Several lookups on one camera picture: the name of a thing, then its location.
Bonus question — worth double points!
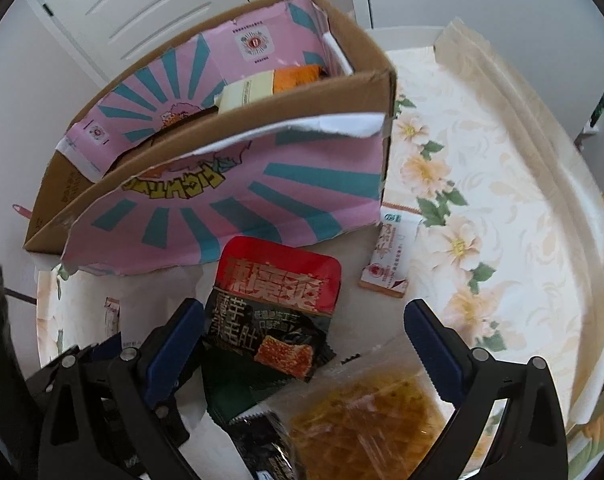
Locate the pink teal cardboard box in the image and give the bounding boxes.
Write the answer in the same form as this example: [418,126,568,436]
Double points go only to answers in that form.
[24,0,396,275]

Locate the floral tablecloth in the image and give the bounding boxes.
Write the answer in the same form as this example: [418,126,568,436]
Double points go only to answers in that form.
[36,20,604,479]

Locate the red black snack packet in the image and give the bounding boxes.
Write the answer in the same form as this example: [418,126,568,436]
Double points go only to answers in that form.
[204,236,342,388]

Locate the orange cream snack bag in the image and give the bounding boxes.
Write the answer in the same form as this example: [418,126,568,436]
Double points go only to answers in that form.
[215,64,328,113]

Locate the white sliding wardrobe door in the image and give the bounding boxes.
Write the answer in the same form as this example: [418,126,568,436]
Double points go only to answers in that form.
[353,0,604,136]

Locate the waffle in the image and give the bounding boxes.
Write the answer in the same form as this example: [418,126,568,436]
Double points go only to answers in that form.
[263,336,451,479]

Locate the pink handled tool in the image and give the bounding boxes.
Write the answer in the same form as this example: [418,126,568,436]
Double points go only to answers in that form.
[11,204,32,219]

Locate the small white red sachet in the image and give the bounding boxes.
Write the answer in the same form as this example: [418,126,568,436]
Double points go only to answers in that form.
[104,297,120,337]
[358,204,421,298]

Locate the green cracker snack packet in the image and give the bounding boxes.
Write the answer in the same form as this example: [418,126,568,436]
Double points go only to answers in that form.
[25,333,122,398]

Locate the plain dark green packet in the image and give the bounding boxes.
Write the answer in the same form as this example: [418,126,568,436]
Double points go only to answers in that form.
[204,384,275,427]

